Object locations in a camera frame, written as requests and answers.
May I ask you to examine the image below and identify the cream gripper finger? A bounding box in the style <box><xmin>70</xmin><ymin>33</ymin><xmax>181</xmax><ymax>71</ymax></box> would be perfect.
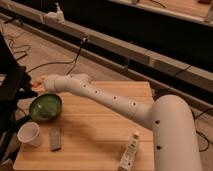
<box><xmin>34</xmin><ymin>76</ymin><xmax>47</xmax><ymax>91</ymax></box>

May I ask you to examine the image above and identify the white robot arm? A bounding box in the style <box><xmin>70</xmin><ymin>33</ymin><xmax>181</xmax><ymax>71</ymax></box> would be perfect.
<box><xmin>36</xmin><ymin>74</ymin><xmax>202</xmax><ymax>171</ymax></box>

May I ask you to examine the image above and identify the green ceramic bowl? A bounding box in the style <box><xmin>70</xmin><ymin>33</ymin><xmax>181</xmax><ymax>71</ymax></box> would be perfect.
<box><xmin>29</xmin><ymin>94</ymin><xmax>62</xmax><ymax>122</ymax></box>

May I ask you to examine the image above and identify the grey rectangular sponge block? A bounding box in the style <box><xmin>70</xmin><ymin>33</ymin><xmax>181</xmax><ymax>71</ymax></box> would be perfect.
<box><xmin>50</xmin><ymin>127</ymin><xmax>61</xmax><ymax>151</ymax></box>

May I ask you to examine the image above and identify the white paper cup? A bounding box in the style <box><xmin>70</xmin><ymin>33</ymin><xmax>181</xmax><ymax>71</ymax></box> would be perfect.
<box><xmin>17</xmin><ymin>122</ymin><xmax>42</xmax><ymax>147</ymax></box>

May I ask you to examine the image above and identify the white object on ledge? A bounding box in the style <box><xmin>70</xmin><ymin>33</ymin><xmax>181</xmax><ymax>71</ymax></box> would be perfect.
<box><xmin>45</xmin><ymin>3</ymin><xmax>65</xmax><ymax>22</ymax></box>

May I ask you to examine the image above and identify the white squeeze bottle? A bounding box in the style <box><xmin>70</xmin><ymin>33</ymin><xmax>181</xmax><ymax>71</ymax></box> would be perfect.
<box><xmin>118</xmin><ymin>131</ymin><xmax>140</xmax><ymax>171</ymax></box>

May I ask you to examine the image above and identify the black chair frame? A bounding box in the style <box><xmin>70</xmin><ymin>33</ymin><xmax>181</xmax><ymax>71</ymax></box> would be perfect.
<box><xmin>0</xmin><ymin>32</ymin><xmax>38</xmax><ymax>162</ymax></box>

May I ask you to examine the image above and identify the black floor cable left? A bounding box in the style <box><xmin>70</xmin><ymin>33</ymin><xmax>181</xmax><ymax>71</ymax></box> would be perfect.
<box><xmin>26</xmin><ymin>35</ymin><xmax>90</xmax><ymax>77</ymax></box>

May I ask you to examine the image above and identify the black cable bundle right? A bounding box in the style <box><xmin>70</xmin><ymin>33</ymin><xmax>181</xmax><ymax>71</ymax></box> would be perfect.
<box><xmin>193</xmin><ymin>106</ymin><xmax>213</xmax><ymax>154</ymax></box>

